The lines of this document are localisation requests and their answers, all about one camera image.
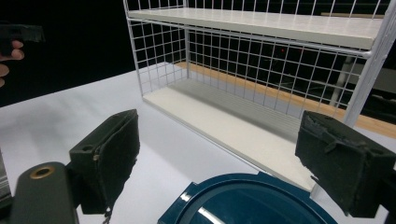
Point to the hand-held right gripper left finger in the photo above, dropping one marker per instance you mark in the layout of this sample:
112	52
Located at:
109	161

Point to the metal stand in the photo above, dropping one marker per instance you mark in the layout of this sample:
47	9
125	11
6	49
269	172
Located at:
341	81

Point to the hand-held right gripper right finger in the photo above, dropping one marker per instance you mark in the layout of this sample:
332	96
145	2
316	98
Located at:
342	165

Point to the dark blue plastic plate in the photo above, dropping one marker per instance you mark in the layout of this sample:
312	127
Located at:
249	202

